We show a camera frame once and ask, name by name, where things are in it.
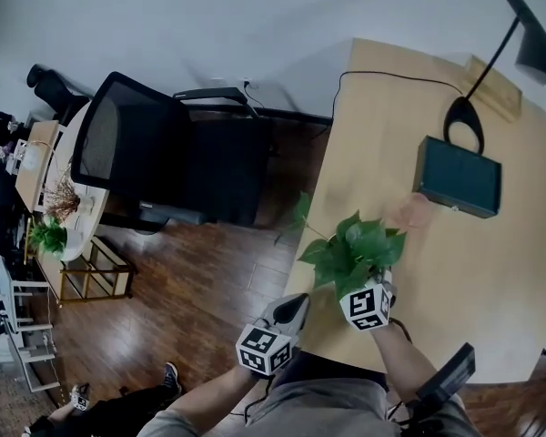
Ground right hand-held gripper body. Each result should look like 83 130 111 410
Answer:
339 269 398 334

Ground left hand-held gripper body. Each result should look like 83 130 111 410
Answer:
235 319 304 376

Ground person's right forearm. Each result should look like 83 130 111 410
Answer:
370 325 438 404

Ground person's left forearm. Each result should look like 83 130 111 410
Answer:
163 364 260 427

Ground small green potted plant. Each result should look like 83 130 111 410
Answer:
26 216 86 261

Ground dried brown plant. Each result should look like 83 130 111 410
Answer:
43 170 95 220

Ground person's dark trousers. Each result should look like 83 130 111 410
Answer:
272 351 390 391

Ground person's grey shirt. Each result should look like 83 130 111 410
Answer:
136 375 483 437

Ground black tablet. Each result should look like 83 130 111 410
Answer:
416 342 477 412

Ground dark green metal box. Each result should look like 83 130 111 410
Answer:
412 135 503 220

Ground white round table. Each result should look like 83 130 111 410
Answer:
40 100 110 263

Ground black mesh office chair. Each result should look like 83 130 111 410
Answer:
70 71 278 234

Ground light wooden box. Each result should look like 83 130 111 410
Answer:
463 54 524 125

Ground white metal rack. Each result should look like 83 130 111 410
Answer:
0 255 63 393

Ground white globe desk lamp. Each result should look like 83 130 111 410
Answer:
20 138 58 172

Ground small wooden desk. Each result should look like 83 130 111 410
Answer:
14 119 60 213

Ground dark cluttered equipment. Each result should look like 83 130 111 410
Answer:
0 111 33 254

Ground black headrest chair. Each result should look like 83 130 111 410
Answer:
25 64 90 122

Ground black desk lamp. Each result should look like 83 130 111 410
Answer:
442 0 546 157

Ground black tablet mount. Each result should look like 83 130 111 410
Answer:
390 398 460 437

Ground white wall socket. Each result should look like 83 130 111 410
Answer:
208 76 256 90

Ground wooden frame rack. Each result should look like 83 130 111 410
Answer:
35 234 137 304

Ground black lamp cable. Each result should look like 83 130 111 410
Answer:
330 70 464 122

